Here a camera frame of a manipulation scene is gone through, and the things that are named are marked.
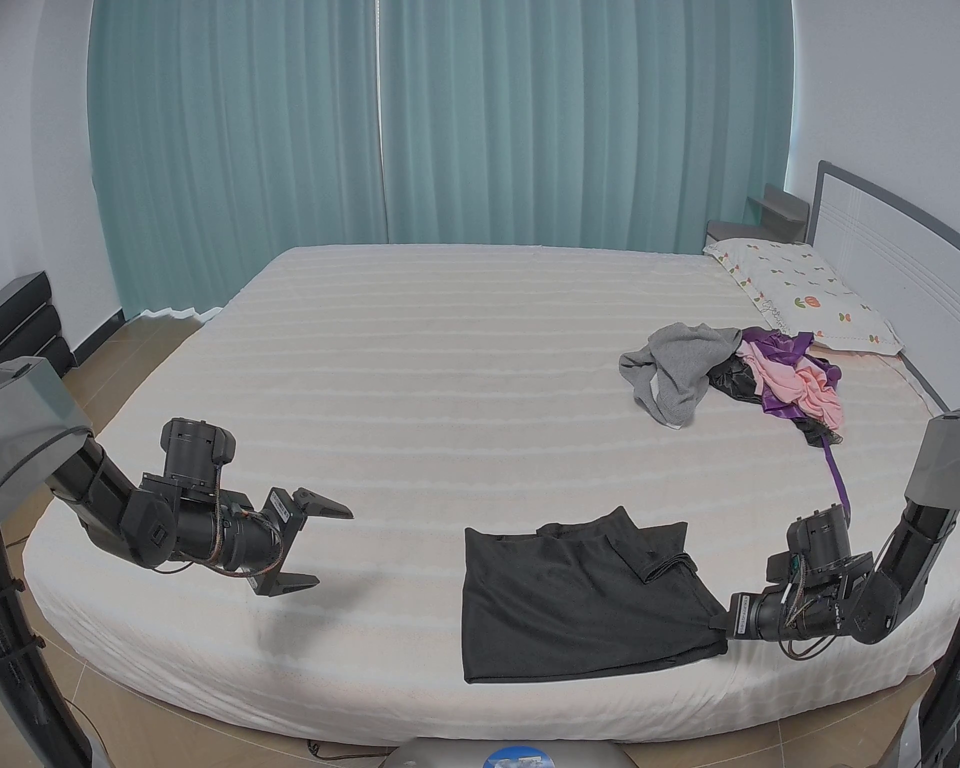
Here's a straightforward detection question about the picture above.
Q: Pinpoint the pile of clothes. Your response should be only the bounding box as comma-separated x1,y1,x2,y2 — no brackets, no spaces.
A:
708,326,856,526

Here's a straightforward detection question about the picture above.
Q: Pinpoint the blue-green curtain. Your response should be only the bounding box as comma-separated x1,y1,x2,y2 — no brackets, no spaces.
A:
378,0,798,256
86,0,390,321

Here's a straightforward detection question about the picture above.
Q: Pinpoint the bed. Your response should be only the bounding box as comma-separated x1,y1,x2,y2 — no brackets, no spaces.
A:
22,159,960,748

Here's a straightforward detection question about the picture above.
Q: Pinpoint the white printed pillow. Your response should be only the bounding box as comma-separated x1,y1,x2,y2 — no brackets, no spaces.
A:
702,237,906,357

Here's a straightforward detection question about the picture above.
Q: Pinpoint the black T-shirt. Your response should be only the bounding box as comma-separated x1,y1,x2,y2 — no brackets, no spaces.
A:
459,506,732,685

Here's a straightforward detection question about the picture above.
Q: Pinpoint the grey bedside table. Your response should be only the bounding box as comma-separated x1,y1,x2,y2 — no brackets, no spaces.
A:
705,182,813,246

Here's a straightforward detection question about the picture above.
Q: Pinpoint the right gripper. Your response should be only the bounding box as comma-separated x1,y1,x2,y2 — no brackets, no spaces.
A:
727,587,796,644

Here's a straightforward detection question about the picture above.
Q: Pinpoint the grey knitted garment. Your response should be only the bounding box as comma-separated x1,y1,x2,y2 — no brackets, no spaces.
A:
618,322,744,431

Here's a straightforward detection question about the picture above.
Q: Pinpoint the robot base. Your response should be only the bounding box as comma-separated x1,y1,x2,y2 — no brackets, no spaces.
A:
378,738,625,768

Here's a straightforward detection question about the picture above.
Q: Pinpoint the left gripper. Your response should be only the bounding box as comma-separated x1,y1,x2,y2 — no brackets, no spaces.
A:
219,487,355,599

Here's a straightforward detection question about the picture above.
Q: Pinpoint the black chest of drawers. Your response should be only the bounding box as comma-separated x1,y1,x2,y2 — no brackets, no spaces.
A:
0,271,76,378

